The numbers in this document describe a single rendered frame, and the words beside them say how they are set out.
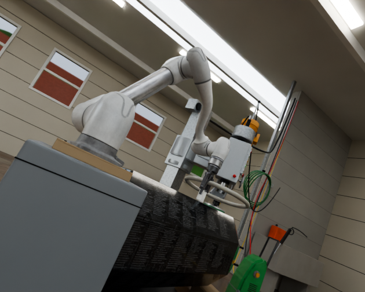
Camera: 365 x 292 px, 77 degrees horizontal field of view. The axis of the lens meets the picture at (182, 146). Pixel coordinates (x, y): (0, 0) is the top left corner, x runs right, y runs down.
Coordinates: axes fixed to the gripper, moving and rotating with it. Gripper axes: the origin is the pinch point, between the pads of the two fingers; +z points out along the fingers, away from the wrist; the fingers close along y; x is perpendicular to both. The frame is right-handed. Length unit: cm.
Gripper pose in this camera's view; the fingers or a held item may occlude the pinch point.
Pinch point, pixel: (201, 196)
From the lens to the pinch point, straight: 146.8
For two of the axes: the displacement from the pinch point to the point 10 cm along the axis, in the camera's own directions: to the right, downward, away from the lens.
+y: 3.5, 4.4, 8.3
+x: -8.4, -2.4, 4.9
